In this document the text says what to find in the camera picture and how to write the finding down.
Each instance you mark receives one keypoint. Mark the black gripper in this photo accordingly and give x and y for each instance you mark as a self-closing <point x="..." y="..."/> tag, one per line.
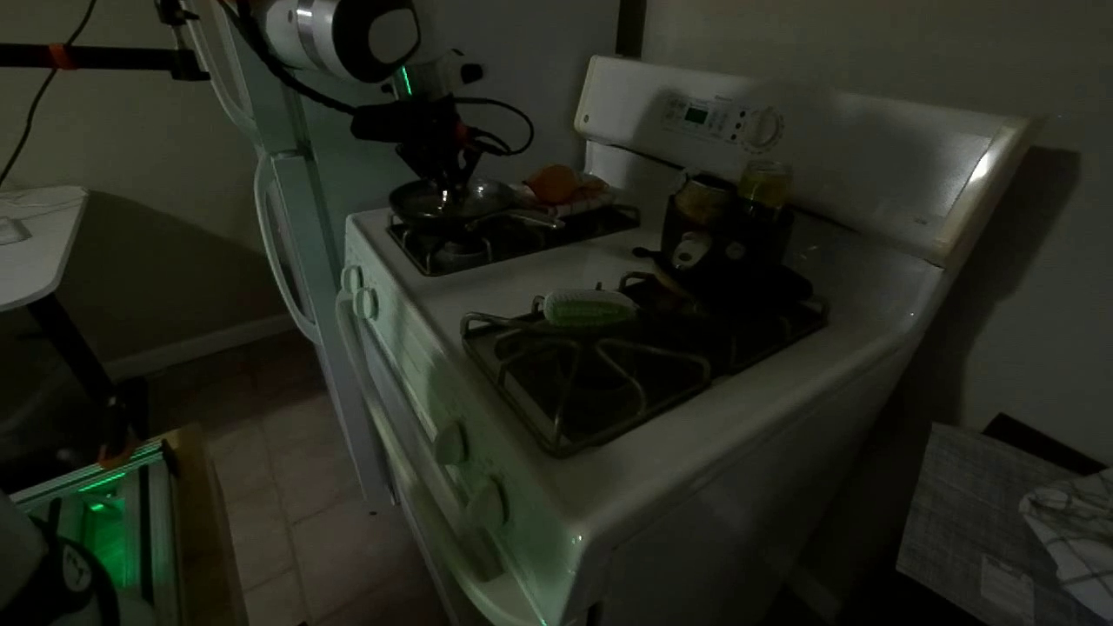
<point x="439" y="129"/>

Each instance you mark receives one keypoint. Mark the round glass pan lid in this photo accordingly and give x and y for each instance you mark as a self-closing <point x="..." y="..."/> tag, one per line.
<point x="439" y="201"/>

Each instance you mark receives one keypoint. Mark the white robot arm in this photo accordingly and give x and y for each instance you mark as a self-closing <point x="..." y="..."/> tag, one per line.
<point x="337" y="28"/>

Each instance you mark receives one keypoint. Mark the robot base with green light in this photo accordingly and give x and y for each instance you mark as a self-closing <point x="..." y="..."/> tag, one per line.
<point x="92" y="535"/>

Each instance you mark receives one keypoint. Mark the dark frying pan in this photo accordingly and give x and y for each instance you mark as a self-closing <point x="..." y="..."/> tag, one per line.
<point x="492" y="205"/>

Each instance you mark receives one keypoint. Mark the black burner grate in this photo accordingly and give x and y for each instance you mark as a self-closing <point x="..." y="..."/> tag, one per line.
<point x="487" y="246"/>
<point x="626" y="376"/>

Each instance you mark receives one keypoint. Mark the orange food bag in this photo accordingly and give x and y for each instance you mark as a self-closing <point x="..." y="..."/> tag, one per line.
<point x="566" y="185"/>

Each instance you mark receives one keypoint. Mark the white stove knob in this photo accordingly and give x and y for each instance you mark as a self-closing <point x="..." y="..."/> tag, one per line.
<point x="369" y="304"/>
<point x="353" y="281"/>
<point x="487" y="503"/>
<point x="452" y="443"/>

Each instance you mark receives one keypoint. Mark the white refrigerator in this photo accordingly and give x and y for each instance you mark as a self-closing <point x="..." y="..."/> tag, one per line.
<point x="304" y="246"/>

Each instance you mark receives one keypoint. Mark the stove control panel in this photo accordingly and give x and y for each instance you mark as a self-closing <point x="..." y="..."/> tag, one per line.
<point x="717" y="120"/>

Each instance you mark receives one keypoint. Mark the black pot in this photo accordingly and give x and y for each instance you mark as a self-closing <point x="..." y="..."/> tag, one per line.
<point x="724" y="246"/>

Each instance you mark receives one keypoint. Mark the yellow bottle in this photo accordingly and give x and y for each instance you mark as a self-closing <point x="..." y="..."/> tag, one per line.
<point x="766" y="189"/>

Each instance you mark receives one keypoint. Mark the white gas stove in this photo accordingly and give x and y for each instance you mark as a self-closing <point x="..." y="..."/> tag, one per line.
<point x="697" y="383"/>

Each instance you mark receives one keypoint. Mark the white table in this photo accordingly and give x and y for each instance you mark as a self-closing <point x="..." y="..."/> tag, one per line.
<point x="72" y="248"/>

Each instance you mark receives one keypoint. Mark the grey cardboard box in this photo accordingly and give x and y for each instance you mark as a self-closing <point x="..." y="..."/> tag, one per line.
<point x="967" y="522"/>

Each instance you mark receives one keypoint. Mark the white plaid towel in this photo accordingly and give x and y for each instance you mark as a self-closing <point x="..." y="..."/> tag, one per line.
<point x="1072" y="540"/>

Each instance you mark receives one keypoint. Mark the black camera stand bar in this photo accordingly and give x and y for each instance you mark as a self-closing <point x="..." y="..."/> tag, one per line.
<point x="107" y="58"/>

